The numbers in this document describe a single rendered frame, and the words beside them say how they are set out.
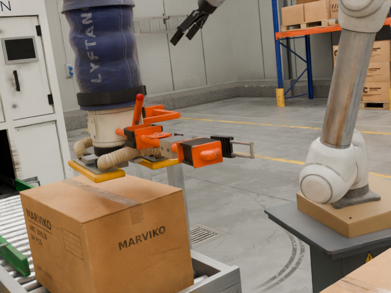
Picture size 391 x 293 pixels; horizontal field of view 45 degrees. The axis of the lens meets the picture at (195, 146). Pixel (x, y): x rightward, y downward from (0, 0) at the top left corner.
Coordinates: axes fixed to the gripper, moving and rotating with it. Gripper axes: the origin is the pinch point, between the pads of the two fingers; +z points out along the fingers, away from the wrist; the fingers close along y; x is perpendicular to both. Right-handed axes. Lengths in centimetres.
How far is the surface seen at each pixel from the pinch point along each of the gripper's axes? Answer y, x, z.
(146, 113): -18.9, -12.5, 25.9
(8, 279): -67, -21, 101
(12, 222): -5, 14, 163
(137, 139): -71, -27, -3
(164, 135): -72, -33, -11
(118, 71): -55, -6, -3
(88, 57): -58, 4, -1
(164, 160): -54, -35, 9
